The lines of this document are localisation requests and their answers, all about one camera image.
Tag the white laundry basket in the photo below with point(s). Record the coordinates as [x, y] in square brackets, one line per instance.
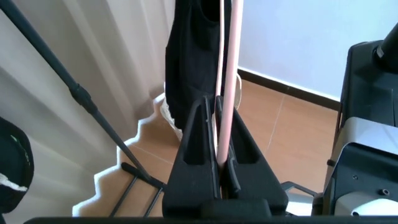
[237, 90]

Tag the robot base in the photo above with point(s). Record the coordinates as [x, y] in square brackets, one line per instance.
[367, 161]

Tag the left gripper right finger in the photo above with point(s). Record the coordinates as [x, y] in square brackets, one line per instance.
[261, 186]

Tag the pink clothes hanger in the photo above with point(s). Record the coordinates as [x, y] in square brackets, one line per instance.
[231, 93]

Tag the black clothes rack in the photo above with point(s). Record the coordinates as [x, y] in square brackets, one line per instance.
[81, 93]

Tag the black garment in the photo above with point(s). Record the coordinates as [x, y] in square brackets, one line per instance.
[192, 62]
[15, 155]

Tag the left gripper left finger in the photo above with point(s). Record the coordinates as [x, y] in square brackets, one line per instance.
[186, 186]

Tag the beige curtain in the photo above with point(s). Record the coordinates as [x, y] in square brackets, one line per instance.
[109, 46]

